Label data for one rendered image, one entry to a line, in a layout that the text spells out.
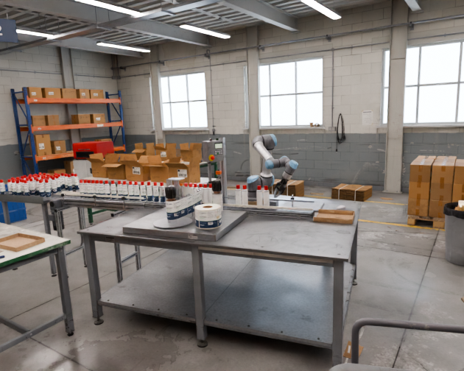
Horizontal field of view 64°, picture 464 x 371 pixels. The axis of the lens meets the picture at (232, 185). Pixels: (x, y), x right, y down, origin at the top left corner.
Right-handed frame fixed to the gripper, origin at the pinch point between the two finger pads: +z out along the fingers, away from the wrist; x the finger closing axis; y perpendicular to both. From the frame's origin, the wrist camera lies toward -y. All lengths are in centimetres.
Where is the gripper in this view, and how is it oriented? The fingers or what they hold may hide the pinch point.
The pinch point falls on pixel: (275, 196)
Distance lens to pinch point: 325.0
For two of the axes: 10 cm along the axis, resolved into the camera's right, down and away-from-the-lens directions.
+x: 8.2, 5.2, -2.3
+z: -4.3, 8.3, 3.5
